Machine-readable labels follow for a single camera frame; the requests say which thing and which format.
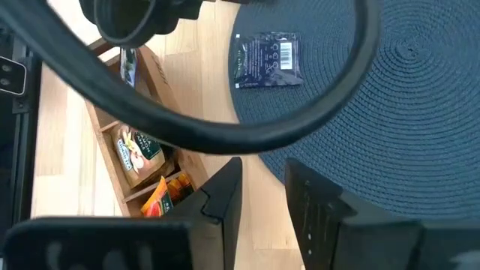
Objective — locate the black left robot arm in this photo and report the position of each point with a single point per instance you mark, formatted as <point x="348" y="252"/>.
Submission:
<point x="131" y="15"/>

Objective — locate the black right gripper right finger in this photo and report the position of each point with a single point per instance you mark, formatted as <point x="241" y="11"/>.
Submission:
<point x="375" y="240"/>

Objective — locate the dark purple tea packet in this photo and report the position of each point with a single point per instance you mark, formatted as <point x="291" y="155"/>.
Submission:
<point x="262" y="62"/>

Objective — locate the silver aluminium bracket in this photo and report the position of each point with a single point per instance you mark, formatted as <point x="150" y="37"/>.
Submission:
<point x="11" y="75"/>

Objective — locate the orange peach tea packet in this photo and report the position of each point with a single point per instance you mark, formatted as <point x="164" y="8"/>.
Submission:
<point x="161" y="202"/>

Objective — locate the wooden three-compartment tray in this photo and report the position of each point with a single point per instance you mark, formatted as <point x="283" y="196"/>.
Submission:
<point x="108" y="150"/>

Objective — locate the beige tea packet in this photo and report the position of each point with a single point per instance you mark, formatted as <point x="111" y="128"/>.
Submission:
<point x="138" y="157"/>

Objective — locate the round dark blue woven mat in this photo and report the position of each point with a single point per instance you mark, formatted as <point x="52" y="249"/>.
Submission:
<point x="393" y="131"/>

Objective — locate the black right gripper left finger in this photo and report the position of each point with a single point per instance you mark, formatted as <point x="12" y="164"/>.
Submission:
<point x="112" y="243"/>

